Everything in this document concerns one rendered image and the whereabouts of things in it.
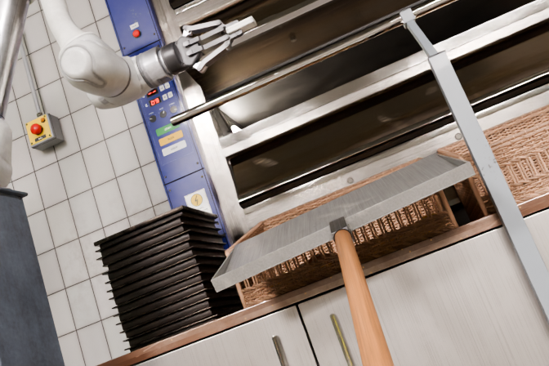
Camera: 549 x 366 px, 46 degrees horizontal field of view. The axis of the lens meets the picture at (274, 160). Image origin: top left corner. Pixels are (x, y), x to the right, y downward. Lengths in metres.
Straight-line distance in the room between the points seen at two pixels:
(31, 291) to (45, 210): 0.98
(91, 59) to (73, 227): 1.08
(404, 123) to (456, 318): 0.78
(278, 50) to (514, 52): 0.76
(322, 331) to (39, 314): 0.62
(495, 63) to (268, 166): 0.79
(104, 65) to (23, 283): 0.50
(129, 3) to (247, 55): 0.54
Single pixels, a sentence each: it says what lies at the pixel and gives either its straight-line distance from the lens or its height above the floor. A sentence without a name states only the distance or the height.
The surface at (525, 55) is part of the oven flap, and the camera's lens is 2.16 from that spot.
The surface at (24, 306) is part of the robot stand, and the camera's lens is 1.48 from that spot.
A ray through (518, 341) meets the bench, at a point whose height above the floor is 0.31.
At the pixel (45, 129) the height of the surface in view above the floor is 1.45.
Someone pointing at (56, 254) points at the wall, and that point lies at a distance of 2.43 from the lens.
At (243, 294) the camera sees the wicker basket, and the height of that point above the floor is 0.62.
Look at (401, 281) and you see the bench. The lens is 1.49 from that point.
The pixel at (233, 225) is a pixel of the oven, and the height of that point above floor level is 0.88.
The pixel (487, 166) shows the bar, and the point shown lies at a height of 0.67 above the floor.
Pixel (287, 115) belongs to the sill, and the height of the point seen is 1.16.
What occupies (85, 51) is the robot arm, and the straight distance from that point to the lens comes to 1.43.
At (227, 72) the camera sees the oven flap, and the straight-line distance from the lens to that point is 2.22.
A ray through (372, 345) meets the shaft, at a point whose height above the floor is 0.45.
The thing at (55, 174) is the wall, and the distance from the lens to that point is 2.47.
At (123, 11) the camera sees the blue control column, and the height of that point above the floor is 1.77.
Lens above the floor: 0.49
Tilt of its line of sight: 15 degrees up
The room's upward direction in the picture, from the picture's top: 20 degrees counter-clockwise
